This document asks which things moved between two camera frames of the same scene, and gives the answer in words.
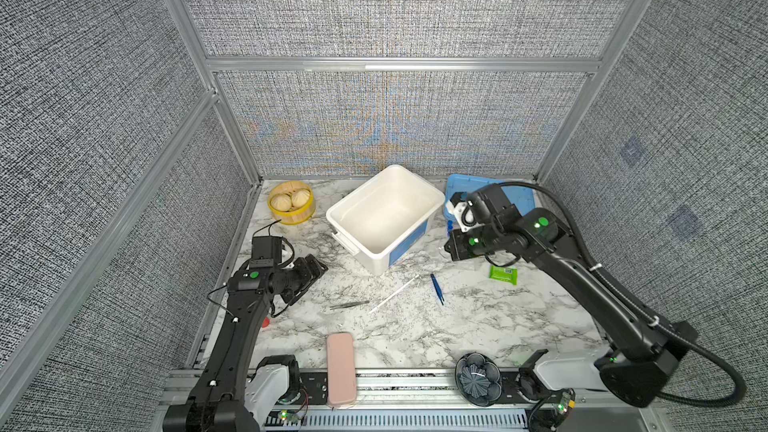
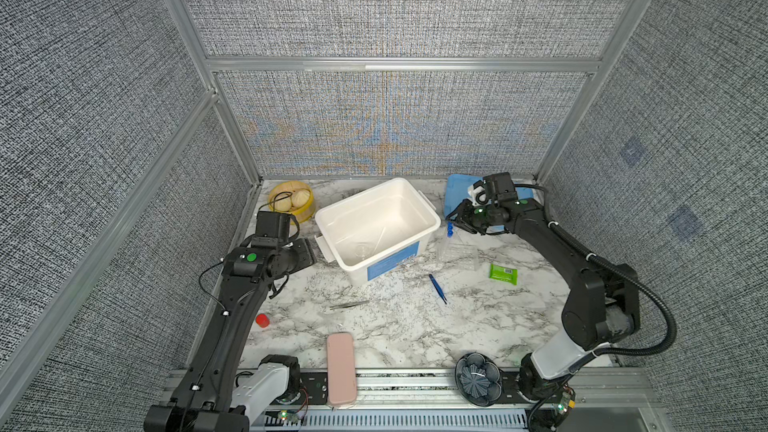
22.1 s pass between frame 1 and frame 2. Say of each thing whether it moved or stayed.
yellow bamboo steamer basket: stayed
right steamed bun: stayed
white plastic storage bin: moved
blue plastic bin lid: stayed
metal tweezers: stayed
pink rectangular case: stayed
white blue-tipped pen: moved
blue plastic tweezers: stayed
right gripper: moved
